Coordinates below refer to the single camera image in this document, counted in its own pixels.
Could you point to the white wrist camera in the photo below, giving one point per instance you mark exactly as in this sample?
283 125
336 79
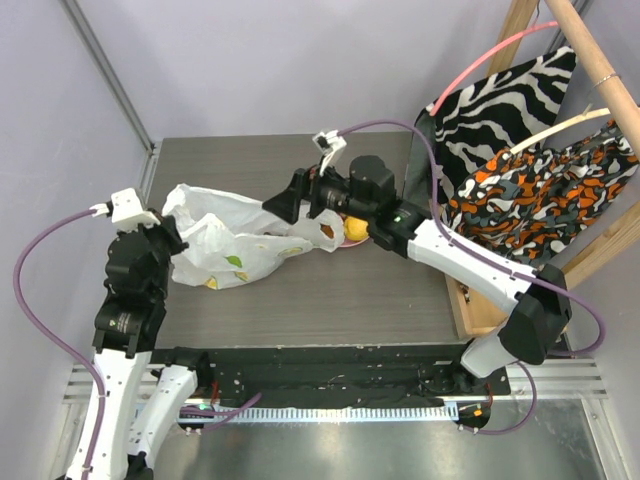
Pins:
127 211
331 145

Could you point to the orange camouflage cloth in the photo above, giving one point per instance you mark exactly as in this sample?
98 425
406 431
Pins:
529 207

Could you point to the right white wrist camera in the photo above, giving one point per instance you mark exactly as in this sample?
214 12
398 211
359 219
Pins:
331 145

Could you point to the pink plate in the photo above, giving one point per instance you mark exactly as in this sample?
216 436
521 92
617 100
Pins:
349 243

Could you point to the zebra pattern cloth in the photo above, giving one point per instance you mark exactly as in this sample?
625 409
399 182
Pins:
476 122

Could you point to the white plastic bag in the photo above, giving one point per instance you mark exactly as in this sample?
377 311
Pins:
234 242

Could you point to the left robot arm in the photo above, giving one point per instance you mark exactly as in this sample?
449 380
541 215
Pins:
118 441

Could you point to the pink hanger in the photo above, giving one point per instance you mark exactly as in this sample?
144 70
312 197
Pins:
486 56

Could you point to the wooden clothes rack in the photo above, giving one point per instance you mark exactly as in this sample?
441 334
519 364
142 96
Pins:
606 81

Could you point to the yellow lemon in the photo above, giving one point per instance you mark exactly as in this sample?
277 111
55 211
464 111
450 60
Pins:
355 229

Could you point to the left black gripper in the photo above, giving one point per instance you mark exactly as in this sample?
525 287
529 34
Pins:
168 228

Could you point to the cream hanger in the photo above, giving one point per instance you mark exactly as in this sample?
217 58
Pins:
587 115

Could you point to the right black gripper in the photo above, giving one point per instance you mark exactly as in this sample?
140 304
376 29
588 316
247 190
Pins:
303 188

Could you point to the aluminium corner profile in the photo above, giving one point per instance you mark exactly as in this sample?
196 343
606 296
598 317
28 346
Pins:
88 37

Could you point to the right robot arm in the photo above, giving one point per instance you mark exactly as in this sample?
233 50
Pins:
536 311

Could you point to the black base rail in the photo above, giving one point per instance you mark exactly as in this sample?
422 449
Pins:
337 377

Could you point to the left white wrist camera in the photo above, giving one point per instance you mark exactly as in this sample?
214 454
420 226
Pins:
127 211

